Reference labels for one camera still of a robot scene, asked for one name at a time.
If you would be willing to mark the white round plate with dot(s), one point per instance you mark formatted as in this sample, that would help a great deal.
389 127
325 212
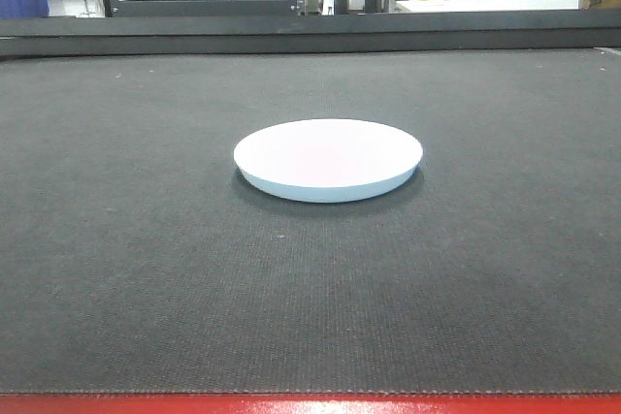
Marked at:
328 160

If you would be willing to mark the black woven table mat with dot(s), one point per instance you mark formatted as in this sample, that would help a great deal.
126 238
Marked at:
135 257

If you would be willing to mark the white background table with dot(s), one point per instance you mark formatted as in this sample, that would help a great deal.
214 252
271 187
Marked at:
471 6

